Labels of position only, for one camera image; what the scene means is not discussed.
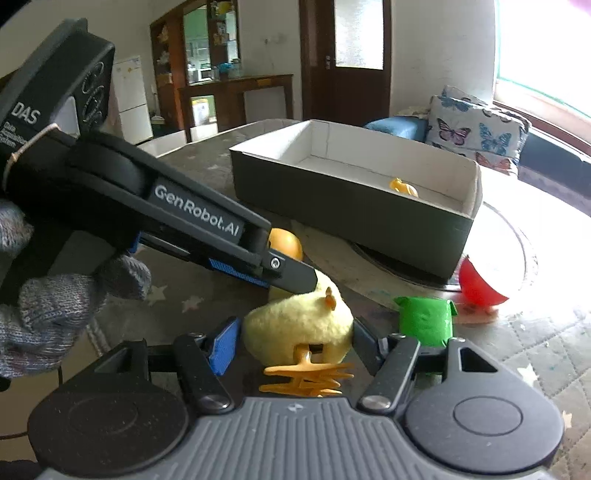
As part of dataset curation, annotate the brown wooden door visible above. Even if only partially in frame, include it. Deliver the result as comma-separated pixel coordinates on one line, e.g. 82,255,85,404
299,0,392,123

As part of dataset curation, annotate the white tray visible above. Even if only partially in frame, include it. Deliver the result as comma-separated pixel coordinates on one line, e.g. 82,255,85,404
137,130,186,158

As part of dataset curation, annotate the grey star print tablecloth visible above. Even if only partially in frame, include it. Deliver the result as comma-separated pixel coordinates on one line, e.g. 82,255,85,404
85,240,591,446

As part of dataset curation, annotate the yellow plush chick toy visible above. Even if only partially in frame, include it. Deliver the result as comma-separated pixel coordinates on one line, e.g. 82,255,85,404
242,272,357,398

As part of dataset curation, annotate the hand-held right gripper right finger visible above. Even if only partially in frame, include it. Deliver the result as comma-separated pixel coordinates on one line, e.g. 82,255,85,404
352,318,502,412

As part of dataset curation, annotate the dark green cardboard box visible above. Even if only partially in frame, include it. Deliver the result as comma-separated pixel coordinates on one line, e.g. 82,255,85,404
229,119,482,283

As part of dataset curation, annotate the person's left hand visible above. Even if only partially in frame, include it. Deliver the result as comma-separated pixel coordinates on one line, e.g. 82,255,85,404
0,198,153,380

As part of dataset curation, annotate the wooden counter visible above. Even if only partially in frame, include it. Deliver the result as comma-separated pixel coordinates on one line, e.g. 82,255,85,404
178,74,295,136

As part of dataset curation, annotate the small yellow toy figure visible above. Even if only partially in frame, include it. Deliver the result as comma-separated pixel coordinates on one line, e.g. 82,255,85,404
389,178,419,198

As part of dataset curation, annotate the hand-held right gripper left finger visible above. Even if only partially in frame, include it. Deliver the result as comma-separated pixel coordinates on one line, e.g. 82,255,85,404
95,316,243,414

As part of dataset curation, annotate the butterfly print cushion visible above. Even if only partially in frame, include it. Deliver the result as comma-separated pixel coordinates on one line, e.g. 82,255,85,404
425,85,533,177

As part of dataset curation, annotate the red plastic half shell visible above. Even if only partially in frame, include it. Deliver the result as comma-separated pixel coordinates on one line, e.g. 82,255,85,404
458,255,510,308

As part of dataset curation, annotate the orange ball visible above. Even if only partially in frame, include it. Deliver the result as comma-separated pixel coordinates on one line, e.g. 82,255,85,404
268,228,304,262

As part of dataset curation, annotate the green block toy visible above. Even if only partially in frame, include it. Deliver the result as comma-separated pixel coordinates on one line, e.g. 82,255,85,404
393,295,459,348

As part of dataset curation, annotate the dark sofa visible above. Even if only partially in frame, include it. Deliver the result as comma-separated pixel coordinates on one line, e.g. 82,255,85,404
517,127,591,185

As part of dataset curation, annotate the window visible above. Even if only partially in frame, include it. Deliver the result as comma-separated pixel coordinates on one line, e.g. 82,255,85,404
493,0,591,114

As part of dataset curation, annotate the white refrigerator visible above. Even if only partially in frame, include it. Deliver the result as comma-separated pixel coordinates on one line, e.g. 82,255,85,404
112,55,154,145

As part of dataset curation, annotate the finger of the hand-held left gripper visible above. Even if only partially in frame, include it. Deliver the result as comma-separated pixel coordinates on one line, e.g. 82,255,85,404
136,232,271,290
252,240,319,296

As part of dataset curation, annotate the wooden display cabinet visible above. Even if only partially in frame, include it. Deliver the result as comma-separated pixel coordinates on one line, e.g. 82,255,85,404
150,0,241,131

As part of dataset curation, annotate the blue cushion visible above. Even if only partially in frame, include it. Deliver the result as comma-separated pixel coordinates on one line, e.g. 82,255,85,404
363,116,428,143

